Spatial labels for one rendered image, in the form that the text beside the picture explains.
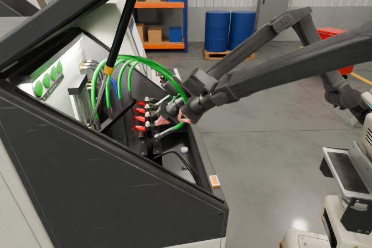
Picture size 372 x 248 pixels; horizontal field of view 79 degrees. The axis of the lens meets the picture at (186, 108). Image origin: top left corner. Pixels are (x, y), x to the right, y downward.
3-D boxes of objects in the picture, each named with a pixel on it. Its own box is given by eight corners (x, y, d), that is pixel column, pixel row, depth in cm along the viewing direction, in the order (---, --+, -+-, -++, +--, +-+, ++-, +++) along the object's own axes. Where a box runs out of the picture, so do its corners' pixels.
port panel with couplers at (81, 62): (97, 118, 110) (82, 56, 95) (89, 119, 110) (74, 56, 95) (101, 106, 121) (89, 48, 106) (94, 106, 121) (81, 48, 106)
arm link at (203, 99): (222, 105, 65) (228, 93, 69) (205, 89, 64) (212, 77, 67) (207, 113, 70) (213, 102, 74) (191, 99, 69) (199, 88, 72)
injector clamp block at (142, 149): (163, 177, 106) (161, 153, 98) (141, 180, 104) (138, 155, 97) (159, 135, 135) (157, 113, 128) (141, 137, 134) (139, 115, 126)
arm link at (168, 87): (205, 88, 84) (203, 85, 92) (183, 65, 82) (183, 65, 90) (182, 110, 85) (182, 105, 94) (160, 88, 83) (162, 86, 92)
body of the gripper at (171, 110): (160, 102, 95) (171, 91, 92) (177, 117, 98) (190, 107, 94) (156, 110, 89) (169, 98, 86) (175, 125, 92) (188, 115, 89)
